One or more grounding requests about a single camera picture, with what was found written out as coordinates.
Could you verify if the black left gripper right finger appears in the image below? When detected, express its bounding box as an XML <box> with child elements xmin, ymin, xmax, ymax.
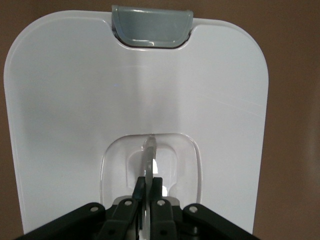
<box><xmin>150</xmin><ymin>176</ymin><xmax>179</xmax><ymax>240</ymax></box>

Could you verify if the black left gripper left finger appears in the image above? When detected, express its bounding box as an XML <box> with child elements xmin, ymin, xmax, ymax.
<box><xmin>99</xmin><ymin>176</ymin><xmax>147</xmax><ymax>240</ymax></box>

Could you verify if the white plastic box lid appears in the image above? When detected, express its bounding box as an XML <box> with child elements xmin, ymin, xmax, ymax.
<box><xmin>3</xmin><ymin>4</ymin><xmax>271</xmax><ymax>236</ymax></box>

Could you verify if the brown table mat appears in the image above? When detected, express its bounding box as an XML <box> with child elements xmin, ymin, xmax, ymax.
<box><xmin>0</xmin><ymin>0</ymin><xmax>320</xmax><ymax>240</ymax></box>

